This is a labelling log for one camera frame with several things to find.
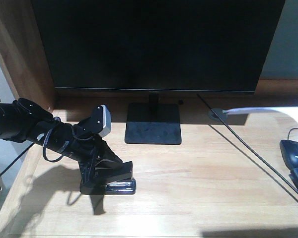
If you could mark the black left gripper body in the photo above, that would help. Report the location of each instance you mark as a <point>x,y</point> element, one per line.
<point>60,140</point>

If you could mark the white paper sheet stack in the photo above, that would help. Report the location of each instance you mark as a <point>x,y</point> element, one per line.
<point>290,111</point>

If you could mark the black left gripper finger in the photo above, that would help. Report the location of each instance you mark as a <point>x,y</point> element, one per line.
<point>88,179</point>

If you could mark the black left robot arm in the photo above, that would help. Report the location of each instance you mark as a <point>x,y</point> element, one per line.
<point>19,117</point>

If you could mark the black computer mouse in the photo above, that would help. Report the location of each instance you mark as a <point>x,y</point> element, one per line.
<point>289,151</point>

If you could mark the black stapler with orange grip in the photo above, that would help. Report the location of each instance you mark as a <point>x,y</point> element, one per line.
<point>114,176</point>

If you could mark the black computer monitor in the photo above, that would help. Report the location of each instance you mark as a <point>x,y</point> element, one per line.
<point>215,46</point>

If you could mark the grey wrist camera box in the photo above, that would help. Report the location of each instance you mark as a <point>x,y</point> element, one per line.
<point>100,121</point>

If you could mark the grey desk cable grommet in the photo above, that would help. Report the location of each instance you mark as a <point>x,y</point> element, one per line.
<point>217,114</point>

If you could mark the black monitor stand base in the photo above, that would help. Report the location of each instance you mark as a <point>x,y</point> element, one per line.
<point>153,123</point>

